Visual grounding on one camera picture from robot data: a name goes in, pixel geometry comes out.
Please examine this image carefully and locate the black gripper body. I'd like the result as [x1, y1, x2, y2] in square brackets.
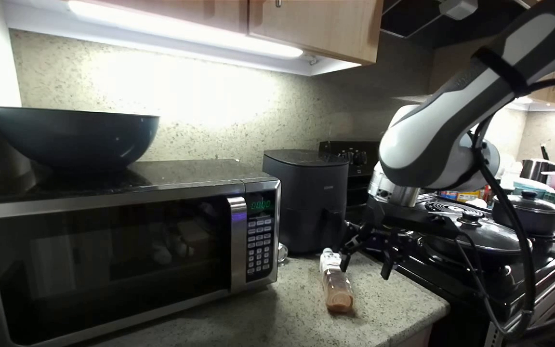
[352, 214, 458, 260]

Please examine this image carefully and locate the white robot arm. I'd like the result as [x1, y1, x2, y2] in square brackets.
[338, 0, 555, 260]

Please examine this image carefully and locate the black kitchen stove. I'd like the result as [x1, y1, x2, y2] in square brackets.
[317, 139, 555, 347]

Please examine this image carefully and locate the black pot with lid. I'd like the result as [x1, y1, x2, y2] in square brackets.
[508, 191, 555, 237]

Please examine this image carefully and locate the wooden upper cabinet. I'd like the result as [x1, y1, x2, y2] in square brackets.
[99, 0, 383, 64]

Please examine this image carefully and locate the stainless steel microwave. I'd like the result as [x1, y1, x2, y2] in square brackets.
[0, 160, 278, 347]

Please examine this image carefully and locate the dark blue bowl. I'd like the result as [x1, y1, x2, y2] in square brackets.
[0, 106, 159, 172]

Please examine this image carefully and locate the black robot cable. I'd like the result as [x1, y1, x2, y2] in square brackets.
[456, 70, 555, 343]

